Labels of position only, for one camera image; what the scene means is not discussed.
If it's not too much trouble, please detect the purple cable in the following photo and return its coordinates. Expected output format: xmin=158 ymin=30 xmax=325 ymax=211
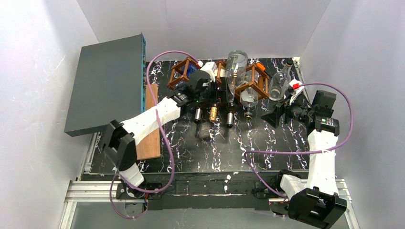
xmin=244 ymin=83 xmax=354 ymax=219
xmin=109 ymin=50 xmax=203 ymax=220

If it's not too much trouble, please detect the clear bottle black cap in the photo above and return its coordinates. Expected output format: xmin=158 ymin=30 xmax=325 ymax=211
xmin=269 ymin=59 xmax=293 ymax=101

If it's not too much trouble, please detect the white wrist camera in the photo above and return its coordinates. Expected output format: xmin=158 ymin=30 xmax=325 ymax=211
xmin=197 ymin=61 xmax=218 ymax=82
xmin=288 ymin=79 xmax=305 ymax=105

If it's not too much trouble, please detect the dark bottle gold cap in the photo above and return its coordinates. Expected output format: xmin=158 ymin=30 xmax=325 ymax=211
xmin=209 ymin=103 xmax=219 ymax=123

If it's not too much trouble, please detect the dark bottle silver cap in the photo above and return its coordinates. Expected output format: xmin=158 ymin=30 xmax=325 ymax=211
xmin=194 ymin=106 xmax=202 ymax=124

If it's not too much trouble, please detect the clear square bottle dark cap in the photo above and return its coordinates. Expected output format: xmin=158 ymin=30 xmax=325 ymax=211
xmin=238 ymin=70 xmax=258 ymax=121

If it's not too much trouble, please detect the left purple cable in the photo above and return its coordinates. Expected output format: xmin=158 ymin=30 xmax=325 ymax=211
xmin=109 ymin=50 xmax=203 ymax=220

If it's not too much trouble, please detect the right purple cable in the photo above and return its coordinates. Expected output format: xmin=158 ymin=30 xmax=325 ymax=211
xmin=244 ymin=83 xmax=354 ymax=219

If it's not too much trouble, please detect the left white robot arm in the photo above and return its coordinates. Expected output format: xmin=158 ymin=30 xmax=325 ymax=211
xmin=101 ymin=69 xmax=220 ymax=193

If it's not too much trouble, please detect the dark grey box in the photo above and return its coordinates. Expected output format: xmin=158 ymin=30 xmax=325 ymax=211
xmin=64 ymin=34 xmax=147 ymax=137

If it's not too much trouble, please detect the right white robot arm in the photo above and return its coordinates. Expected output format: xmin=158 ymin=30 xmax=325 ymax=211
xmin=261 ymin=90 xmax=347 ymax=229

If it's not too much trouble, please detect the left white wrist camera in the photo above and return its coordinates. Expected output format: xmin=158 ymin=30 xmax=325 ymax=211
xmin=197 ymin=61 xmax=218 ymax=82

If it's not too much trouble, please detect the blue square glass bottle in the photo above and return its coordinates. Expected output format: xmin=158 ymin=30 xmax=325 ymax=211
xmin=167 ymin=57 xmax=200 ymax=90

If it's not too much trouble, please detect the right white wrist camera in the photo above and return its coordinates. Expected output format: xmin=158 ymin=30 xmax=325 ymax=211
xmin=288 ymin=79 xmax=305 ymax=105

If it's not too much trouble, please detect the brown wooden board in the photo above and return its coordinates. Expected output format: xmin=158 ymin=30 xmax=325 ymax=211
xmin=136 ymin=83 xmax=161 ymax=160

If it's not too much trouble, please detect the dark bottle grey cap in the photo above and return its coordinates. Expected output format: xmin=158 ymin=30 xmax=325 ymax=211
xmin=226 ymin=102 xmax=237 ymax=128

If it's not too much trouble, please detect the clear bottle white neck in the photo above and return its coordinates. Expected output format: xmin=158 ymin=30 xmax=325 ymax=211
xmin=225 ymin=50 xmax=248 ymax=103

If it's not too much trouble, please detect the brown wooden wine rack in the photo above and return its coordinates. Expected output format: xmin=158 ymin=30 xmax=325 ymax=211
xmin=167 ymin=57 xmax=270 ymax=100

